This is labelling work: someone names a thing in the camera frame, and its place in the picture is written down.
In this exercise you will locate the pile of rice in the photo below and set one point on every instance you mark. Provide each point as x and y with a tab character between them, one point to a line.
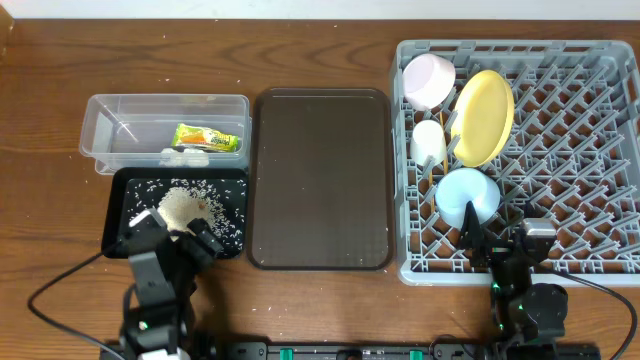
221	202

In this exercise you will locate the green yellow snack wrapper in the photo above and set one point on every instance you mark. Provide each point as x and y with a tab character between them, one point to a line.
203	138

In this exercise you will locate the black plastic tray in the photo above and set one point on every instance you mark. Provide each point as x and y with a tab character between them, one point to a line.
113	228

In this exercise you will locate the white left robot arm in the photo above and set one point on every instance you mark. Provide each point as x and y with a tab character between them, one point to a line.
158	316

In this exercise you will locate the blue plate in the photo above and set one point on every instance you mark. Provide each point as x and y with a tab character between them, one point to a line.
461	186

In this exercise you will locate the clear plastic waste bin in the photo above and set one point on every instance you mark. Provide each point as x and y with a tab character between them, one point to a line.
131	130

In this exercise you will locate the grey dishwasher rack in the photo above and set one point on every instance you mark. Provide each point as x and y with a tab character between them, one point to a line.
573	153

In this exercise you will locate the white cup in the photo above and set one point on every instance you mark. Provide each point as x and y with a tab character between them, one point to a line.
426	141

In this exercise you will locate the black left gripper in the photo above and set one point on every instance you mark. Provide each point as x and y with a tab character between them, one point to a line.
207	236

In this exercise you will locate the white tissue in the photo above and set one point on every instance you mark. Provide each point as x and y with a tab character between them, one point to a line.
187	157

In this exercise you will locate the white bowl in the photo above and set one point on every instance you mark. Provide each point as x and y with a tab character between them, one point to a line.
427	81

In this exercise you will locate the yellow plate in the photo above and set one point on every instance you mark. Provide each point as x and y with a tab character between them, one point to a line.
484	116

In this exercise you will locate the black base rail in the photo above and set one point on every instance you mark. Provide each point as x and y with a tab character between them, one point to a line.
436	351

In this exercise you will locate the brown serving tray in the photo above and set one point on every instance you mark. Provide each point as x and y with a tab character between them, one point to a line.
322	188

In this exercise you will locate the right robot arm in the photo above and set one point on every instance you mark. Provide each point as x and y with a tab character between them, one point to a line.
530	316

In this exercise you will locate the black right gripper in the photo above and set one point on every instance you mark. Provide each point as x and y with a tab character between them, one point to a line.
472	237

